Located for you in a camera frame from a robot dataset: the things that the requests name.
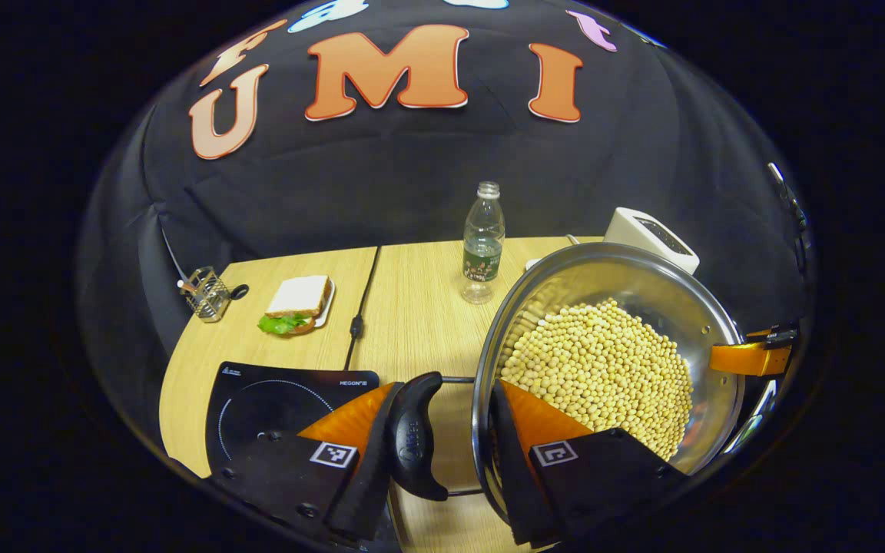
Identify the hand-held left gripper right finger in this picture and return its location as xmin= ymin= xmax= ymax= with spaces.
xmin=487 ymin=379 xmax=693 ymax=548

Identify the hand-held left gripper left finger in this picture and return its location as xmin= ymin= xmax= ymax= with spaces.
xmin=207 ymin=381 xmax=405 ymax=542

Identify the black induction cooktop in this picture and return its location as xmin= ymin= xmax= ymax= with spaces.
xmin=204 ymin=361 xmax=380 ymax=477

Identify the stainless steel pot black handle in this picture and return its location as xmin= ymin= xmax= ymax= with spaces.
xmin=387 ymin=242 xmax=748 ymax=531

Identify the pile of soybeans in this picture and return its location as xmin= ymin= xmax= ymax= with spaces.
xmin=500 ymin=298 xmax=695 ymax=462

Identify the sandwich with lettuce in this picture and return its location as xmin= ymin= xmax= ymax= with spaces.
xmin=258 ymin=275 xmax=336 ymax=336

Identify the clear plastic water bottle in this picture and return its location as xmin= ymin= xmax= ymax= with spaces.
xmin=461 ymin=181 xmax=506 ymax=305

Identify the black backdrop cloth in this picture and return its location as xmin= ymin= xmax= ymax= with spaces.
xmin=78 ymin=0 xmax=816 ymax=362

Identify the black power cable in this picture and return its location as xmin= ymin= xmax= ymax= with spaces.
xmin=343 ymin=246 xmax=382 ymax=371

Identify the wire mesh basket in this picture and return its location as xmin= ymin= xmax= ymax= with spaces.
xmin=178 ymin=266 xmax=232 ymax=323

